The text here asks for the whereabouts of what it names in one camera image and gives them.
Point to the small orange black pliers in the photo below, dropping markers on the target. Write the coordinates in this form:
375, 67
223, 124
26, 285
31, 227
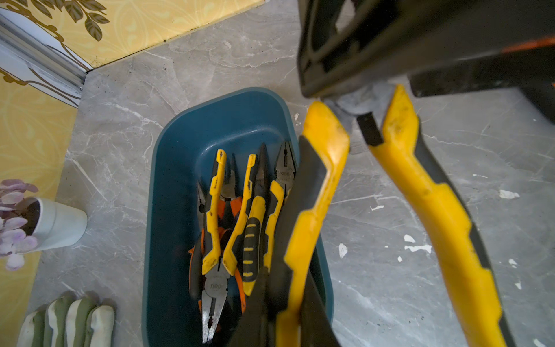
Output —
229, 211

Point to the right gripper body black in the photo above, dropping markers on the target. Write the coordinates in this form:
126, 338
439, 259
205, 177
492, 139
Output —
444, 47

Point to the yellow black striped pliers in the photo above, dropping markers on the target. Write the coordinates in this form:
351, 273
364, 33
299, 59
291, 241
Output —
267, 199

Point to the yellow wide handle pliers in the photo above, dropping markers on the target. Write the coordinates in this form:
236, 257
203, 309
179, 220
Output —
214, 267

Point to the teal plastic storage box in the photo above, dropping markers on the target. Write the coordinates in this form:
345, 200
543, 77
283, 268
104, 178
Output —
239, 123

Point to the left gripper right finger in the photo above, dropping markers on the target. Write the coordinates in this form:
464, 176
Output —
316, 330

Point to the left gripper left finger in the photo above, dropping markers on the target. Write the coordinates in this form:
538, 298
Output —
252, 329

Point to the white green work glove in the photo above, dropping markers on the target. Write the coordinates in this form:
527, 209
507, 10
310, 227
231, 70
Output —
69, 322

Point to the pink flower pot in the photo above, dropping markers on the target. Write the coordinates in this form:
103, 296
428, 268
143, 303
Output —
31, 224

